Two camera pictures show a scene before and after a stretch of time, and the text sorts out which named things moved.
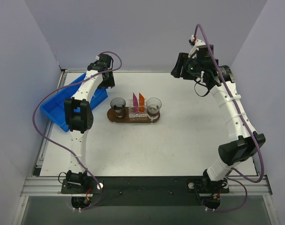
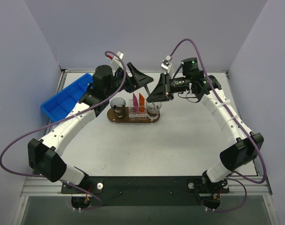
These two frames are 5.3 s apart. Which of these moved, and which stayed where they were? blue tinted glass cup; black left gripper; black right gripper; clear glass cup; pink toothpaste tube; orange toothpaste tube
Moved: black right gripper; black left gripper
Stayed: orange toothpaste tube; clear glass cup; blue tinted glass cup; pink toothpaste tube
